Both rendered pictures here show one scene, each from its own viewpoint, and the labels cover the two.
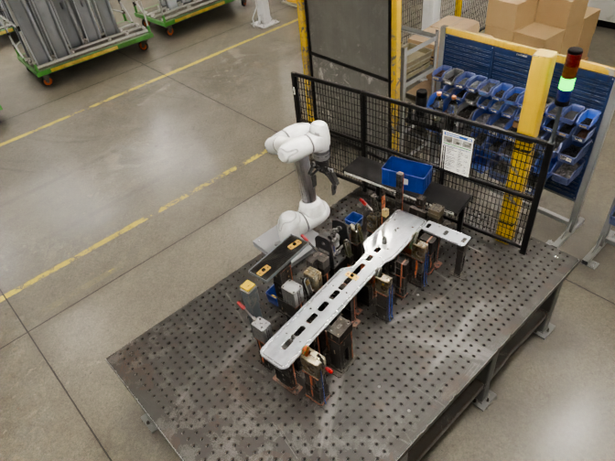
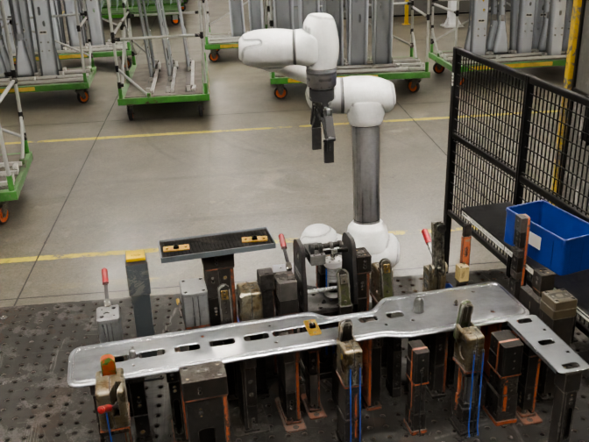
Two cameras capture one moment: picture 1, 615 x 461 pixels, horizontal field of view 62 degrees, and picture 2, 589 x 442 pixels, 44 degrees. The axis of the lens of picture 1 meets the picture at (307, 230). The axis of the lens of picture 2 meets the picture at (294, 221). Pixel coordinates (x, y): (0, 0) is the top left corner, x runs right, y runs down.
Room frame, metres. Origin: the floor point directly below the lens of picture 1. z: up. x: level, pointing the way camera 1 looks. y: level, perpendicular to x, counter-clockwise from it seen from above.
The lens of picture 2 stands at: (0.45, -1.21, 2.17)
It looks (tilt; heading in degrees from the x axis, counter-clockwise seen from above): 24 degrees down; 33
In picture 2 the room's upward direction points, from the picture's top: 2 degrees counter-clockwise
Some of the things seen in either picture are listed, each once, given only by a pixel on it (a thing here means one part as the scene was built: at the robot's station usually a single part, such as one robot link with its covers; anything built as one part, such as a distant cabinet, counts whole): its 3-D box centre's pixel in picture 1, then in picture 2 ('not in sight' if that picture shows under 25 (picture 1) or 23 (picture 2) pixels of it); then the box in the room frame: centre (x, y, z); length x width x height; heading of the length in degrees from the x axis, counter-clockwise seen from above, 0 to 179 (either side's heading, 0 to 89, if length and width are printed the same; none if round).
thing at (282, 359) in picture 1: (350, 279); (306, 331); (2.02, -0.22, 1.00); 1.38 x 0.22 x 0.02; 136
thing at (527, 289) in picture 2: (417, 226); (528, 334); (2.56, -0.74, 0.85); 0.12 x 0.03 x 0.30; 46
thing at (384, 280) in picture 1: (383, 296); (349, 394); (1.96, -0.39, 0.87); 0.12 x 0.09 x 0.35; 46
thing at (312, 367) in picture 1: (316, 376); (119, 436); (1.48, 0.05, 0.88); 0.15 x 0.11 x 0.36; 46
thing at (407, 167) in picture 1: (406, 175); (550, 236); (2.82, -0.71, 1.09); 0.30 x 0.17 x 0.13; 55
